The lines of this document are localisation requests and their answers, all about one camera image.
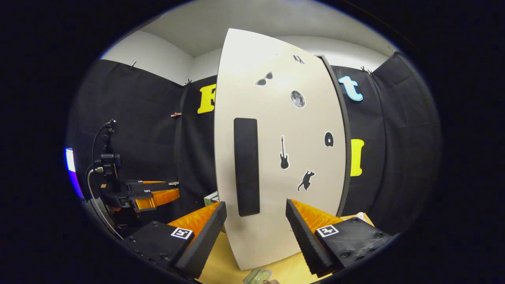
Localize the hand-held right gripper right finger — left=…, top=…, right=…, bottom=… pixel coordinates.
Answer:
left=285, top=198, right=395, bottom=278

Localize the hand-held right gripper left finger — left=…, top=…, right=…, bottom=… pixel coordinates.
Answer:
left=123, top=201, right=228, bottom=279

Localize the small green bottle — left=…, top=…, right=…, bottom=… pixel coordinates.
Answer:
left=243, top=268, right=273, bottom=284

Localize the grey cabinet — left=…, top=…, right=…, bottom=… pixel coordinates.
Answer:
left=316, top=54, right=352, bottom=217

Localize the beige cabinet door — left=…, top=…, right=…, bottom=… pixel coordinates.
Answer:
left=214, top=28, right=348, bottom=271

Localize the lit screen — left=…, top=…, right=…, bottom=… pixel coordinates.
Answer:
left=64, top=147, right=85, bottom=200

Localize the black backdrop cloth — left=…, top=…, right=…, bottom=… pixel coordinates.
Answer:
left=66, top=51, right=441, bottom=237

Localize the grey cable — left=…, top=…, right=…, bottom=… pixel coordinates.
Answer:
left=86, top=168, right=123, bottom=240

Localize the black door handle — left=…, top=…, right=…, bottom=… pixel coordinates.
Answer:
left=234, top=118, right=261, bottom=217

